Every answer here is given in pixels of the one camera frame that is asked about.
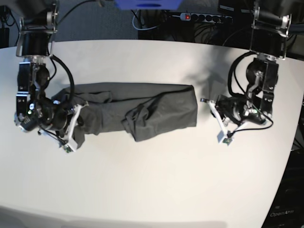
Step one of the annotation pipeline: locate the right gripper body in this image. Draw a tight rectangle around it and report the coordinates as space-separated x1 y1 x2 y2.
38 101 88 145

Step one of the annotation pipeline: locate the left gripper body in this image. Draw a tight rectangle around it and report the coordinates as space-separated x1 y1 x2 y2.
200 95 252 138

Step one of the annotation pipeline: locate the grey T-shirt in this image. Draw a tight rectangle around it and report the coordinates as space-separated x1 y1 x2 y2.
51 82 198 151

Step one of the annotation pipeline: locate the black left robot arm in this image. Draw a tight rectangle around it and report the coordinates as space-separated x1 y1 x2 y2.
201 0 304 144

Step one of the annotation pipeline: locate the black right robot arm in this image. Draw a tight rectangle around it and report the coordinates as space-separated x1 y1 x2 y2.
14 0 115 152

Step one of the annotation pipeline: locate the white power strip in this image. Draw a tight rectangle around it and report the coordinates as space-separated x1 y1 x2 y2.
178 12 233 24

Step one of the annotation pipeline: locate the black OpenArm base box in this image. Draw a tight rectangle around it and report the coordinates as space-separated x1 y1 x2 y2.
262 149 304 228

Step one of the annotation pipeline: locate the blue plastic box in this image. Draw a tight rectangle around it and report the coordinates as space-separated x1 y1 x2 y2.
115 0 182 10

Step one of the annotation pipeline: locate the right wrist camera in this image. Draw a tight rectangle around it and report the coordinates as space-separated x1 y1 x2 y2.
62 140 77 153

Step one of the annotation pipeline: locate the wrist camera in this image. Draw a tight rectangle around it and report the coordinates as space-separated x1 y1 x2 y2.
217 131 234 146
62 140 77 153

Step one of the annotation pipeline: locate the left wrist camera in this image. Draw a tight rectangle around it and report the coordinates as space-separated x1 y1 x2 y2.
217 131 234 146

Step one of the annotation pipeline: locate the black cable on floor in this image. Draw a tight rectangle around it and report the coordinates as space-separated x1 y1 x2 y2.
0 0 15 47

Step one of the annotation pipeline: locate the white cable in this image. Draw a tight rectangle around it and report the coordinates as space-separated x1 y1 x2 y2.
132 9 181 31

